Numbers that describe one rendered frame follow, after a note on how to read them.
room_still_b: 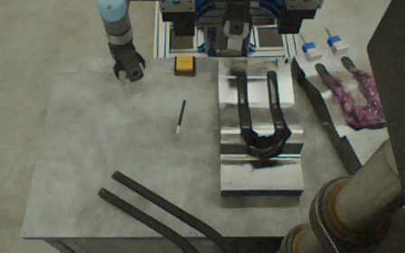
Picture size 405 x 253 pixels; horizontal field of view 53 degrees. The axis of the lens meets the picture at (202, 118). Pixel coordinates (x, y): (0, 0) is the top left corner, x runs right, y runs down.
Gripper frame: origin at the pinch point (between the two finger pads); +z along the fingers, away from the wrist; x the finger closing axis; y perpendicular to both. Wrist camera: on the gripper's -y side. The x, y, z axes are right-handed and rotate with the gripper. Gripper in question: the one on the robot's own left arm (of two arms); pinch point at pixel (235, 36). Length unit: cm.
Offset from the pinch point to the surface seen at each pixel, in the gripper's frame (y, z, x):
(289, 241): -78, -34, -18
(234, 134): -38.6, 1.5, -4.7
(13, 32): 61, 95, 151
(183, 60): -5.1, 11.4, 18.8
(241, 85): -16.0, 6.9, -4.7
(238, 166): -46.2, 9.0, -7.4
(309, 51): 3.1, 6.9, -27.9
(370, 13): 120, 95, -85
